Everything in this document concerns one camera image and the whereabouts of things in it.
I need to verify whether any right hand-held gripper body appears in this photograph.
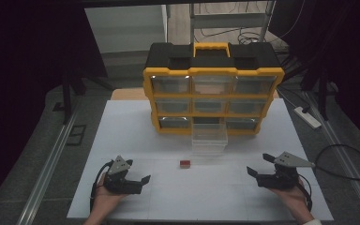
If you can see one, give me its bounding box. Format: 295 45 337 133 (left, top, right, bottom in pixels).
256 151 316 190

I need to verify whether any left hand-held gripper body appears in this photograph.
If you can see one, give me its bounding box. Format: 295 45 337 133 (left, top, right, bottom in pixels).
102 155 144 195

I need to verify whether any clear plastic drawer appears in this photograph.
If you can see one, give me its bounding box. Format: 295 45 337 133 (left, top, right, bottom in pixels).
190 122 229 157

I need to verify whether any person's left hand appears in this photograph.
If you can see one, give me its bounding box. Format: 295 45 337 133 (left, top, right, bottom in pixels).
92 174 129 217

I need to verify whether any person's right hand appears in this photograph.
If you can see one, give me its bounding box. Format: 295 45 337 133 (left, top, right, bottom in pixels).
269 178 312 218

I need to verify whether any white power strip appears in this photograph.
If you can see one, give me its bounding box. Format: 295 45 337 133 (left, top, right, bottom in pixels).
292 106 323 130

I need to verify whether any wooden board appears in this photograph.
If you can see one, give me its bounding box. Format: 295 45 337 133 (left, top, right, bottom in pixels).
110 87 280 101

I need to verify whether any black stand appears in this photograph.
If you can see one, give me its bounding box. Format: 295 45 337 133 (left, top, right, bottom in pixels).
52 69 115 126
280 67 340 122

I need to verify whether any yellow and black drawer cabinet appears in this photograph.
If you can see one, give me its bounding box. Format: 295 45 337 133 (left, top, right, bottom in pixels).
142 41 285 136

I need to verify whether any dark curtain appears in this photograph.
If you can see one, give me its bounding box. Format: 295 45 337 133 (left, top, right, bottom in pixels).
267 0 360 152
0 0 109 219

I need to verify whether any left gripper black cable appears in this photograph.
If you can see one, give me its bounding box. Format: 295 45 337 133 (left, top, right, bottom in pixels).
89 159 115 216

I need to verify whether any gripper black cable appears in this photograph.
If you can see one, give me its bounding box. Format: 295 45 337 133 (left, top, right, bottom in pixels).
89 159 115 216
295 173 313 213

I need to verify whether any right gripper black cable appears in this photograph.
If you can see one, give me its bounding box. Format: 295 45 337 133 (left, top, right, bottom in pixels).
295 173 313 213

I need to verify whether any metal floor rail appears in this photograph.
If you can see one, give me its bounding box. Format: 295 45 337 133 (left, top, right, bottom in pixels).
14 111 80 225
304 91 360 223

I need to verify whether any tangle of black cables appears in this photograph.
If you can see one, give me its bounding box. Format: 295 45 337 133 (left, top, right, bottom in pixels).
199 1 308 45

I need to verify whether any grey metal shelf frame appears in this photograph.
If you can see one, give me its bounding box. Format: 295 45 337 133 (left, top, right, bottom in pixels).
188 0 278 44

